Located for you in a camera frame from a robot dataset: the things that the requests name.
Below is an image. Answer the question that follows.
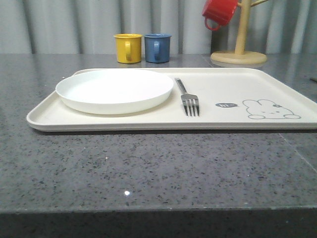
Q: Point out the silver metal fork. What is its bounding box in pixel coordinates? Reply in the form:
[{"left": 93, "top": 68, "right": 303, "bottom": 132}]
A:
[{"left": 175, "top": 78, "right": 200, "bottom": 117}]

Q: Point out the white round plate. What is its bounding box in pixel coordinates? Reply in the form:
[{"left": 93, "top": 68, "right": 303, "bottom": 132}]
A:
[{"left": 55, "top": 69, "right": 174, "bottom": 115}]

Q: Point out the blue mug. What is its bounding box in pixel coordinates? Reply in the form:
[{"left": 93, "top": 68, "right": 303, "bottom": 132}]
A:
[{"left": 144, "top": 34, "right": 171, "bottom": 63}]

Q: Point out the yellow mug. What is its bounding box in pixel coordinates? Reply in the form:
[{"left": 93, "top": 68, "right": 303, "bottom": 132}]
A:
[{"left": 114, "top": 34, "right": 143, "bottom": 64}]

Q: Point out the beige rabbit serving tray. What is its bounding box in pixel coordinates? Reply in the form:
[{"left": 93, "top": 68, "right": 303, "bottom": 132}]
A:
[{"left": 26, "top": 68, "right": 317, "bottom": 132}]

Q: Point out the wooden mug tree stand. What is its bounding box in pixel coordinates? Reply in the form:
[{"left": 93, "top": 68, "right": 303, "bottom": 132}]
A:
[{"left": 211, "top": 0, "right": 267, "bottom": 64}]

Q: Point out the red mug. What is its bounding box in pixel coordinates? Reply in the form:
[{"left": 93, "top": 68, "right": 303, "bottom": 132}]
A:
[{"left": 202, "top": 0, "right": 238, "bottom": 31}]

